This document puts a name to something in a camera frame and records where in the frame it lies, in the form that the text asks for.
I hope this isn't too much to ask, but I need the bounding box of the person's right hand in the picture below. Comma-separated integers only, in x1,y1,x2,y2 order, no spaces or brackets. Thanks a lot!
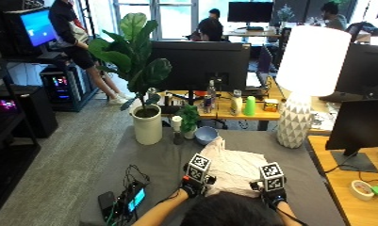
248,180,288,210

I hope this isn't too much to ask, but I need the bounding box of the person's left hand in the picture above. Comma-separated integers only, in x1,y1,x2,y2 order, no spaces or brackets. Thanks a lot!
179,174,217,199

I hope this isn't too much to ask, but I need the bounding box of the white cloth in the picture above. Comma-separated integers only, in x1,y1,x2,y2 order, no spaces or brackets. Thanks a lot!
199,136,270,199

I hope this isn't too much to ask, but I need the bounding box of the white marker cube right glove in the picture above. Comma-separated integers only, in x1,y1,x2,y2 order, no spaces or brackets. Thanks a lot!
259,161,286,192

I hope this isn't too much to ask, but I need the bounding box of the white marker cube glove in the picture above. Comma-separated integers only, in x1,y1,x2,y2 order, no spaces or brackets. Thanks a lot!
259,161,286,192
184,153,212,184

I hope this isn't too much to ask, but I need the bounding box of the white marker cube left glove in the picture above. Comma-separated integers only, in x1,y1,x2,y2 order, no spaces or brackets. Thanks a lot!
184,153,212,184

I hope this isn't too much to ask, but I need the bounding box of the grey table cover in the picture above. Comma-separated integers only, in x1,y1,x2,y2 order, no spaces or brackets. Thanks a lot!
77,125,346,226

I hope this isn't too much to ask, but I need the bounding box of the blue bowl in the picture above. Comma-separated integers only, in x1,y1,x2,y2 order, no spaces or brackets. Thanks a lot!
193,125,220,146

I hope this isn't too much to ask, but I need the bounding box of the black device with lit screen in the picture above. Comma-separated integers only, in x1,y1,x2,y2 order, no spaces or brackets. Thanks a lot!
119,182,148,215

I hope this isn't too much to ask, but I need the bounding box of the white candle on dark holder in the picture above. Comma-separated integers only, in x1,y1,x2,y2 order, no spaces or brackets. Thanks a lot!
169,115,184,146

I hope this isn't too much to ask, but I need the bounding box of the small green plant white pot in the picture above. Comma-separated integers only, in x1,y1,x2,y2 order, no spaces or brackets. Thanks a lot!
177,104,200,140

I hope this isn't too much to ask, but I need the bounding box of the long wooden desk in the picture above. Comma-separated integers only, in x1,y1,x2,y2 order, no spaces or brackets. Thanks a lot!
159,76,332,132

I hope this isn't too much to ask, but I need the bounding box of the dark can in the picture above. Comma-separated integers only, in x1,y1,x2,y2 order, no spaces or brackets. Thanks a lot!
201,93,213,114

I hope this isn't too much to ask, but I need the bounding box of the white and yellow bottle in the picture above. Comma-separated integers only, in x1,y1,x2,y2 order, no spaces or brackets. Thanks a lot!
228,89,243,117

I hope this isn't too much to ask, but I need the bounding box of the green cup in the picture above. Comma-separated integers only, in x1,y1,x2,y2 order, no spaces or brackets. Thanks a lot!
241,95,258,117

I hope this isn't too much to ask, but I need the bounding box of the white tape roll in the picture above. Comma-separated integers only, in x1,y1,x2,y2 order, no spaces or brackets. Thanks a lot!
348,179,376,202

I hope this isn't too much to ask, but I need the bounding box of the black power bank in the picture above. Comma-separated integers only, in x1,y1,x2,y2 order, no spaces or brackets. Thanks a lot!
96,190,119,221

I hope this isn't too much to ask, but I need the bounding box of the yellow box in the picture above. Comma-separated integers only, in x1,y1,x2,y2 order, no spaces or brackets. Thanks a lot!
263,98,280,113

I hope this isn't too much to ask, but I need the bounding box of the clear plastic bottle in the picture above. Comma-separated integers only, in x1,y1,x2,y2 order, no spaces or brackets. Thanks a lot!
205,79,219,108

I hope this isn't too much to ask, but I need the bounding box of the black monitor square base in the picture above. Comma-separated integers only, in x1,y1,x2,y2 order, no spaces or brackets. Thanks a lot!
324,98,378,174

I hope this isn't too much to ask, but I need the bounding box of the black monitor on stand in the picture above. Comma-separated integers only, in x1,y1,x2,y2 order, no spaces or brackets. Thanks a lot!
148,40,252,106
319,42,378,104

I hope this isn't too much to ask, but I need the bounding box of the open laptop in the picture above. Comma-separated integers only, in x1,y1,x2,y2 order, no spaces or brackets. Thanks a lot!
243,44,275,91

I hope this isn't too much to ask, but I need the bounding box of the white table lamp patterned base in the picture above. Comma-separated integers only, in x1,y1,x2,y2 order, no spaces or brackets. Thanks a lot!
274,24,352,150

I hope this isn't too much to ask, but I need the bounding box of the large leafy plant white pot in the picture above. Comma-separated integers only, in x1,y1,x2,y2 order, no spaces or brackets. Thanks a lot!
87,12,173,146

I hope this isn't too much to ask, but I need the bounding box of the computer tower with coloured lights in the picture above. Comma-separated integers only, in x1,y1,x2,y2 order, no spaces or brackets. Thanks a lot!
37,65,88,105

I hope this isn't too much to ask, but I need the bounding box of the black shelf rack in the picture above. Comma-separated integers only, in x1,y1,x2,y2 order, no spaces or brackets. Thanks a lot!
0,68,43,215

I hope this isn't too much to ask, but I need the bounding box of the black background monitor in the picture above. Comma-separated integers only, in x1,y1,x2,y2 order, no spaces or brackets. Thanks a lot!
225,1,275,30

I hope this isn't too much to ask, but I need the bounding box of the monitor with blue screen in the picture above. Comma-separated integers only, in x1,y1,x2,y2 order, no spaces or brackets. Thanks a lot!
3,7,60,58

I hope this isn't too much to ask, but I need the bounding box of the black cable bundle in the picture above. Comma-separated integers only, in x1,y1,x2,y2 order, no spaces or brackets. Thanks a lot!
121,164,152,190

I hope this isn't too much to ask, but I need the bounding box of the thin black monitor cable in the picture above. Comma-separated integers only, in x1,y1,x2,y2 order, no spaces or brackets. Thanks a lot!
323,150,378,186

